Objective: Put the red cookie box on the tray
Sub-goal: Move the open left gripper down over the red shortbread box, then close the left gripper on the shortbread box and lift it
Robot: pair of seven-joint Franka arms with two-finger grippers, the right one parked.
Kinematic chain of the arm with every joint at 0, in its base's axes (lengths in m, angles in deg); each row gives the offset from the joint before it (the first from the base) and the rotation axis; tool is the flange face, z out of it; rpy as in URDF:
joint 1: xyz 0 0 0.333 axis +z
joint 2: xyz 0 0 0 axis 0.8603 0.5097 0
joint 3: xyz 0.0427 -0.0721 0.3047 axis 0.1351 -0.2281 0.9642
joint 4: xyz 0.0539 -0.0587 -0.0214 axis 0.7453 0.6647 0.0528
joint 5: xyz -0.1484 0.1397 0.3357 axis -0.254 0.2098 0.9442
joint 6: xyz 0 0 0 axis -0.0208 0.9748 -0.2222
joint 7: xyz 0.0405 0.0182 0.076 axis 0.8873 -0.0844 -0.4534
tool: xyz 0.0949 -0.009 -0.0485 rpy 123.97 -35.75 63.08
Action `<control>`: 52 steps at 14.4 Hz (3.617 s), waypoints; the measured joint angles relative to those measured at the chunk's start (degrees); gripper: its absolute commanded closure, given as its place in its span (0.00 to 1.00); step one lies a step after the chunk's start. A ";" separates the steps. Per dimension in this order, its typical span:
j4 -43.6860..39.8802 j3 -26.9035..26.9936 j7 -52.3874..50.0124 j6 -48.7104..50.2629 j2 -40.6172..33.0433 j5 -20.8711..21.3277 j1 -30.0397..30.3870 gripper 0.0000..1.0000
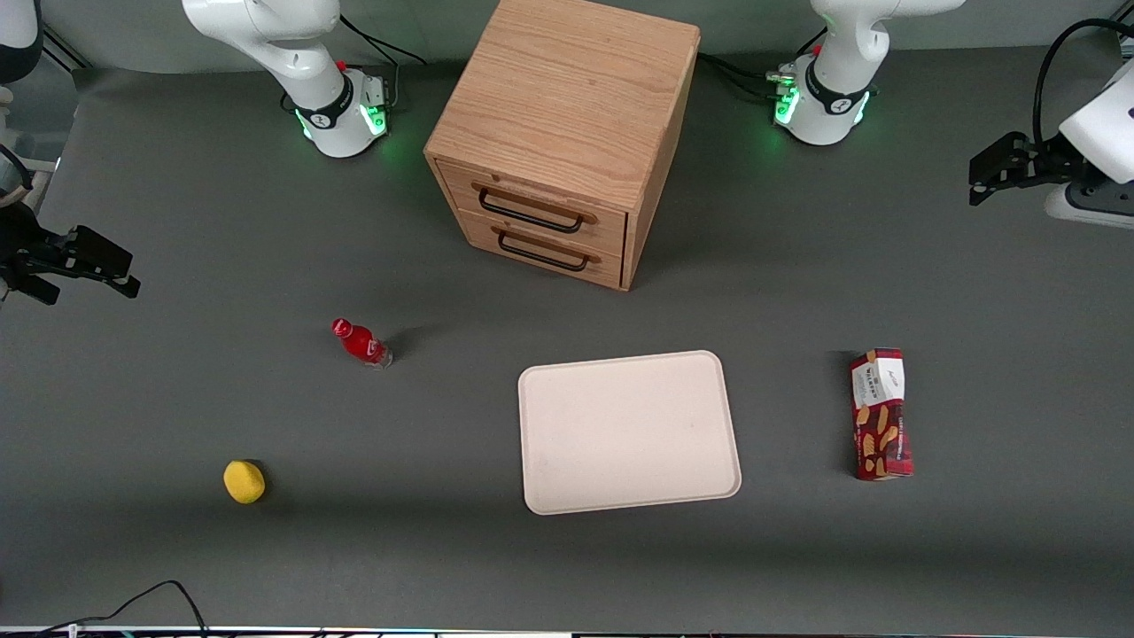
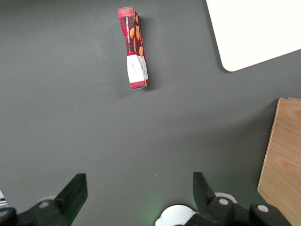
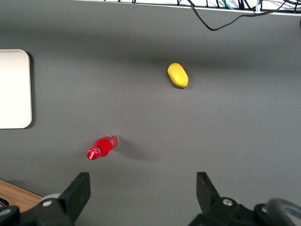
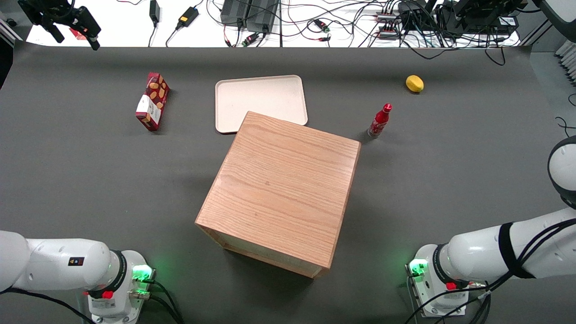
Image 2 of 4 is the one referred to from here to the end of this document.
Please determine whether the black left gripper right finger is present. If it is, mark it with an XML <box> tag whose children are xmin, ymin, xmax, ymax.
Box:
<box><xmin>174</xmin><ymin>172</ymin><xmax>292</xmax><ymax>226</ymax></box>

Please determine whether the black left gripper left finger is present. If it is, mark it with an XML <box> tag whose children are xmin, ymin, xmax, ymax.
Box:
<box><xmin>0</xmin><ymin>173</ymin><xmax>88</xmax><ymax>226</ymax></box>

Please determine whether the red plaid cookie box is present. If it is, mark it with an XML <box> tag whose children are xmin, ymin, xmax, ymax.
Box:
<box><xmin>117</xmin><ymin>7</ymin><xmax>150</xmax><ymax>90</ymax></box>

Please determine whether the cream plastic tray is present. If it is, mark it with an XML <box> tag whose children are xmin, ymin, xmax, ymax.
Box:
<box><xmin>206</xmin><ymin>0</ymin><xmax>301</xmax><ymax>73</ymax></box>

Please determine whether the wooden drawer cabinet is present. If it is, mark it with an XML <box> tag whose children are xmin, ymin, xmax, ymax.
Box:
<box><xmin>257</xmin><ymin>97</ymin><xmax>301</xmax><ymax>226</ymax></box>

